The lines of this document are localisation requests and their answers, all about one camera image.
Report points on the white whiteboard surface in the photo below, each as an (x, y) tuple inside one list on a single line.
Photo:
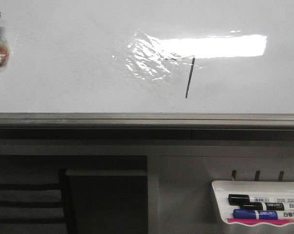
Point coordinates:
[(153, 56)]

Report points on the black capped whiteboard marker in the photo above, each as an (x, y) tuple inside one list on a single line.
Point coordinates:
[(237, 199)]

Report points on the blue capped whiteboard marker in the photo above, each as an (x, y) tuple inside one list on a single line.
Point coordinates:
[(260, 214)]

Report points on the black tray hook left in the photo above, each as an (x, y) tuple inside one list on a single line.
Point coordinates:
[(233, 175)]

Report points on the black tray hook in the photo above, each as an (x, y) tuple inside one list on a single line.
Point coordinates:
[(233, 175), (281, 175), (257, 175)]

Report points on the white plastic marker tray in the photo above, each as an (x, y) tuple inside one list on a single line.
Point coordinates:
[(220, 191)]

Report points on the black slatted chair back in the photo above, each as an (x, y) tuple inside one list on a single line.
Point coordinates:
[(53, 204)]

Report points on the black tray hook middle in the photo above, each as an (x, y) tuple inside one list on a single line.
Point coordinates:
[(257, 175)]

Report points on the black tray hook right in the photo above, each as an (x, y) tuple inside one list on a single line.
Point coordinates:
[(281, 175)]

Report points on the pink marker in tray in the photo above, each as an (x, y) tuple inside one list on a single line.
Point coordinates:
[(277, 222)]

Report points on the grey aluminium whiteboard frame rail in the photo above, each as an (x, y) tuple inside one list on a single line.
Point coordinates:
[(145, 121)]

